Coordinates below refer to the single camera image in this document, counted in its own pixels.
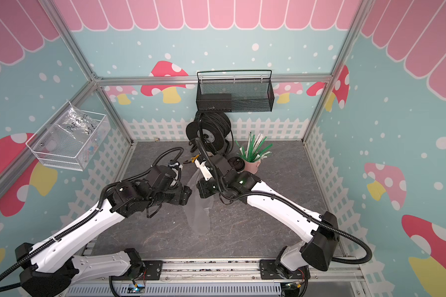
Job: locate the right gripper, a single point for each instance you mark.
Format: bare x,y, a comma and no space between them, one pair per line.
204,187

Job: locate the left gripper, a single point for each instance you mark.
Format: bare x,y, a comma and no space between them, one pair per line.
184,195

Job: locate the clear plastic carrier bag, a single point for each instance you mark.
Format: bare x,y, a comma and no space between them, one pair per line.
197,209

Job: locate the red milk tea cup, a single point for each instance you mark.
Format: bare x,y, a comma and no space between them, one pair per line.
237,163

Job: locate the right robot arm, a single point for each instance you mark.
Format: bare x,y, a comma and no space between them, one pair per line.
319,233

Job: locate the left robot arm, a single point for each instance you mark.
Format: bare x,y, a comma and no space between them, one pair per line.
48,268

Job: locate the pink straw holder cup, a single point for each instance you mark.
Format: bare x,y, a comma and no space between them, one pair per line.
252,167

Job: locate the bundle of green white straws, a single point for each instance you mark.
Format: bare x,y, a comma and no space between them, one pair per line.
256,149

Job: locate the black box in basket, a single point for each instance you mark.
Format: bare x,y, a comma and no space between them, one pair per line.
214,102

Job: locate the clear bag in white basket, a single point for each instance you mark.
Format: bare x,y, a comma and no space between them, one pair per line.
74,129

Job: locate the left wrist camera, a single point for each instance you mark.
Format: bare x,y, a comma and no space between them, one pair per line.
161,177

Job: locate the yellow handled pliers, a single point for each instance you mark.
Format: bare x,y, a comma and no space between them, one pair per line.
192,159

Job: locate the black cable reel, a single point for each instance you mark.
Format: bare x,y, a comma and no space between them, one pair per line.
215,131

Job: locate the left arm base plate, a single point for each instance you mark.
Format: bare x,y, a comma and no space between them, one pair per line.
149,270

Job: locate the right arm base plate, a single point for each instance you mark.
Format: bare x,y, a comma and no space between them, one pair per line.
271,269

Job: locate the black wire mesh basket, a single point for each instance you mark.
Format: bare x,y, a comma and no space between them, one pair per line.
251,90

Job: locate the white wire basket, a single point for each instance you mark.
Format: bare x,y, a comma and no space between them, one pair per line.
44,144

